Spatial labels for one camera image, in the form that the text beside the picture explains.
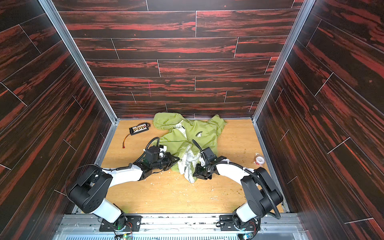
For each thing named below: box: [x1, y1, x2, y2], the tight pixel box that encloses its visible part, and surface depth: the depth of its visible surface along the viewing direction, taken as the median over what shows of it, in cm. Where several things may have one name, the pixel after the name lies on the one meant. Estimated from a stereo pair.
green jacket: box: [153, 112, 227, 184], surface depth 106 cm
